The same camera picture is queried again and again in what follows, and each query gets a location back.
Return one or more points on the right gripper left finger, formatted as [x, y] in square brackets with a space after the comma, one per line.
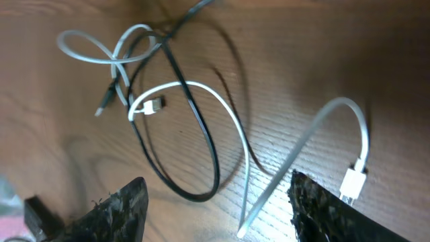
[121, 217]

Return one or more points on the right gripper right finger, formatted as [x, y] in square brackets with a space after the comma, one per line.
[318, 215]

